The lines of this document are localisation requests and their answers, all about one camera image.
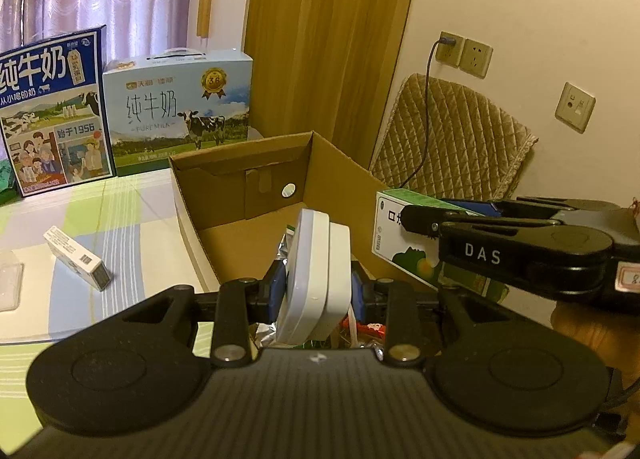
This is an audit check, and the white medicine box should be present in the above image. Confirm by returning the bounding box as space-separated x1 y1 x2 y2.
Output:
43 225 112 291

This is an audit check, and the quilted tan chair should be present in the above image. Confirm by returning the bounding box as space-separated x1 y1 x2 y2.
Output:
371 74 538 201

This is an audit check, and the black charger cable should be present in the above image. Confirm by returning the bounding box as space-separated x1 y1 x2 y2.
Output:
399 36 458 191

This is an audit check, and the brown cardboard box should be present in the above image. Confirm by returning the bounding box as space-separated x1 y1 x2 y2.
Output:
168 130 442 355

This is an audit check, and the blue cartoon milk carton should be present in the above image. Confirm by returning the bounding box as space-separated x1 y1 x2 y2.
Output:
1 26 115 198

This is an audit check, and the wooden door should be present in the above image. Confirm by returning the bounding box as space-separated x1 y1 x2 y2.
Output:
244 0 411 167

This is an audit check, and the clear plastic box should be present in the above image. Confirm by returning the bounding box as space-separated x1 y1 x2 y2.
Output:
0 251 24 312

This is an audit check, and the person's hand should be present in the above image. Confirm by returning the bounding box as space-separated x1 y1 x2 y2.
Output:
551 303 640 389

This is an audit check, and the wall power socket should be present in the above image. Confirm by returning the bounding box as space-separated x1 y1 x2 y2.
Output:
435 31 465 68

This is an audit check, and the light blue milk carton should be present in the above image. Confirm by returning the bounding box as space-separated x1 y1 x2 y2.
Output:
103 49 253 176

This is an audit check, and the green white spray box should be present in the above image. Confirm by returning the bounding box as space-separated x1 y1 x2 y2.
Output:
372 190 509 303

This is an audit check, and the low wall outlet plate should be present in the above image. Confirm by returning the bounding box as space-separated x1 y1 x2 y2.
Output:
554 82 596 134

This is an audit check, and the white power adapter plug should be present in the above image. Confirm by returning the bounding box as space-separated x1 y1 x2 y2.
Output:
276 209 352 346

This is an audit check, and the green snack bag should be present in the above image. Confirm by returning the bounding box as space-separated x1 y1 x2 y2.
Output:
0 159 21 206

